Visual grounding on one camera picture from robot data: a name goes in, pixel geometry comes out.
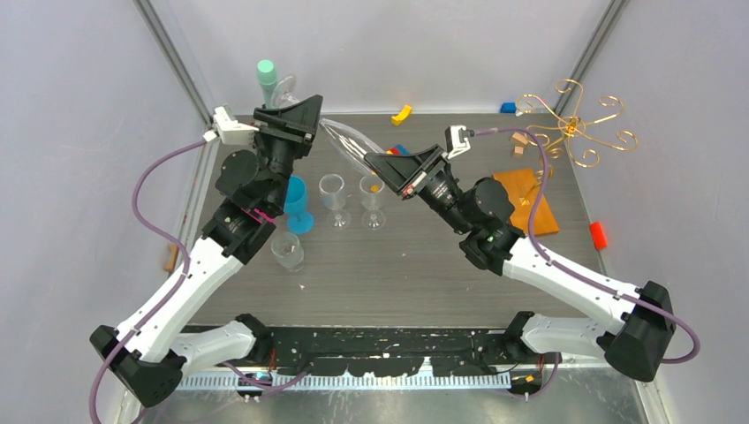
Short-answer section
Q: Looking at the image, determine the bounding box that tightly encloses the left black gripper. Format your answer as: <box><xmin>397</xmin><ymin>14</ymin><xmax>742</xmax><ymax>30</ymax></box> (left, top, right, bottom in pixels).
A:
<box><xmin>249</xmin><ymin>95</ymin><xmax>322</xmax><ymax>213</ymax></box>

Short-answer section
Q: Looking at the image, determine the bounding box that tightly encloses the wooden rack base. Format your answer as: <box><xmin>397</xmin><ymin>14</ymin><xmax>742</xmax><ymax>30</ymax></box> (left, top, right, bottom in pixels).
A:
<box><xmin>493</xmin><ymin>168</ymin><xmax>560</xmax><ymax>237</ymax></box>

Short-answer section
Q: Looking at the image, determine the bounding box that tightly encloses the yellow curved block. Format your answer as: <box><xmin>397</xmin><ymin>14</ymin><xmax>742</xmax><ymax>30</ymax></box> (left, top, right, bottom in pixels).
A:
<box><xmin>390</xmin><ymin>104</ymin><xmax>412</xmax><ymax>126</ymax></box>

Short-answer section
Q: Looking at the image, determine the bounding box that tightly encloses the gold wine glass rack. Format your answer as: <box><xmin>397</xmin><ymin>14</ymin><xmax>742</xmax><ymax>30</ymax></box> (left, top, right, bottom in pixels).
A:
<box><xmin>515</xmin><ymin>79</ymin><xmax>639</xmax><ymax>169</ymax></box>

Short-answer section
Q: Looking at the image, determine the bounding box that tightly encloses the pink plastic wine glass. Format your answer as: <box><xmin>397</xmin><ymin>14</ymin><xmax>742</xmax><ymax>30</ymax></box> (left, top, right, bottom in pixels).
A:
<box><xmin>248</xmin><ymin>208</ymin><xmax>276</xmax><ymax>223</ymax></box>

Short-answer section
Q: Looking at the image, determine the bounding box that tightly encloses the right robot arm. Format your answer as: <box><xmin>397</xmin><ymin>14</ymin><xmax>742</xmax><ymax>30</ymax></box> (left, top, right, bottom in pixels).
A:
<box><xmin>365</xmin><ymin>145</ymin><xmax>676</xmax><ymax>382</ymax></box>

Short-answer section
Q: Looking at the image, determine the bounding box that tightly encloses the red object at edge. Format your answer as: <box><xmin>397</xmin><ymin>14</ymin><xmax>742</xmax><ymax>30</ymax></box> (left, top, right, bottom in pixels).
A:
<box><xmin>589</xmin><ymin>221</ymin><xmax>609</xmax><ymax>251</ymax></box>

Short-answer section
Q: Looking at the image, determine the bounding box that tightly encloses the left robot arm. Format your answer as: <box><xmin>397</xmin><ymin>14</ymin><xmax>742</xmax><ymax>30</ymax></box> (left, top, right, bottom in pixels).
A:
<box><xmin>90</xmin><ymin>95</ymin><xmax>323</xmax><ymax>408</ymax></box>

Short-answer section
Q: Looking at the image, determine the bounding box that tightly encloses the clear wine glass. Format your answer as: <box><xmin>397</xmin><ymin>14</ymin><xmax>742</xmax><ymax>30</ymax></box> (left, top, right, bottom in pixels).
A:
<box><xmin>359</xmin><ymin>175</ymin><xmax>386</xmax><ymax>231</ymax></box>
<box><xmin>318</xmin><ymin>174</ymin><xmax>351</xmax><ymax>230</ymax></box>
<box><xmin>271</xmin><ymin>232</ymin><xmax>305</xmax><ymax>272</ymax></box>
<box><xmin>264</xmin><ymin>74</ymin><xmax>385</xmax><ymax>176</ymax></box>

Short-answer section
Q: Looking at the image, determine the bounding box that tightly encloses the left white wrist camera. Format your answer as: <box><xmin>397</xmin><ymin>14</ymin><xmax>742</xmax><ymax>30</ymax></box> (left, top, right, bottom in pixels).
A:
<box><xmin>202</xmin><ymin>105</ymin><xmax>260</xmax><ymax>147</ymax></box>

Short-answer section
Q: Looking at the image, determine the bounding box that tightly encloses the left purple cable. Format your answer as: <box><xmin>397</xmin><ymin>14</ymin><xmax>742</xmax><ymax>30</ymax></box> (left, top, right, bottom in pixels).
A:
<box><xmin>87</xmin><ymin>139</ymin><xmax>314</xmax><ymax>424</ymax></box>

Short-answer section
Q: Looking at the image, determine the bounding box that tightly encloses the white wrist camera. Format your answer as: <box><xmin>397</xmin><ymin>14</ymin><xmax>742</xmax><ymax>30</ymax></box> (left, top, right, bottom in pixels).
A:
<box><xmin>202</xmin><ymin>105</ymin><xmax>260</xmax><ymax>147</ymax></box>
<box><xmin>445</xmin><ymin>125</ymin><xmax>475</xmax><ymax>161</ymax></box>

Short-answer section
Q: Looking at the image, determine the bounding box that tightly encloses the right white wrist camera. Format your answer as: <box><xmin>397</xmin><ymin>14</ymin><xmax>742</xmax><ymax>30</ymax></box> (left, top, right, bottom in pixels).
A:
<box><xmin>445</xmin><ymin>125</ymin><xmax>475</xmax><ymax>161</ymax></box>

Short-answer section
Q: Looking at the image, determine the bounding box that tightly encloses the clear wine glass top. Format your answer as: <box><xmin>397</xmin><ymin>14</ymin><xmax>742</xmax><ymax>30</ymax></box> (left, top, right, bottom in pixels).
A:
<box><xmin>264</xmin><ymin>74</ymin><xmax>385</xmax><ymax>176</ymax></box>

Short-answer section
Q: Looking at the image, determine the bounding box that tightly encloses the blue small block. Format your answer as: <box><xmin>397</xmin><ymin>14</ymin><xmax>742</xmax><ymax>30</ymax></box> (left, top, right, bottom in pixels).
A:
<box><xmin>499</xmin><ymin>102</ymin><xmax>517</xmax><ymax>114</ymax></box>

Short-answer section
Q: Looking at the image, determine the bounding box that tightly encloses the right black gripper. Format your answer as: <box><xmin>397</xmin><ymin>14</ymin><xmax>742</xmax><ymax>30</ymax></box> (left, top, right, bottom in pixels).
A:
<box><xmin>363</xmin><ymin>145</ymin><xmax>473</xmax><ymax>236</ymax></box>

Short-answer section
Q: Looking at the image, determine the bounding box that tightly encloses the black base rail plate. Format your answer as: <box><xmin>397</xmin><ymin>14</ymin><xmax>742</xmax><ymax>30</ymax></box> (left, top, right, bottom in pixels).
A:
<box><xmin>247</xmin><ymin>327</ymin><xmax>555</xmax><ymax>377</ymax></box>

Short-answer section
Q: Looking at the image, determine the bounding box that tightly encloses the blue plastic wine glass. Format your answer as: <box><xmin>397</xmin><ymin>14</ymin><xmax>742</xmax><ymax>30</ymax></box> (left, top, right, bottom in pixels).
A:
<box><xmin>284</xmin><ymin>175</ymin><xmax>314</xmax><ymax>235</ymax></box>

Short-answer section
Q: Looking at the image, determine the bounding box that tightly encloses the green microphone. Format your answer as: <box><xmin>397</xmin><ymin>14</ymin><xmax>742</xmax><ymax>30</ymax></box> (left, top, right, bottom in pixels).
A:
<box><xmin>256</xmin><ymin>59</ymin><xmax>278</xmax><ymax>106</ymax></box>

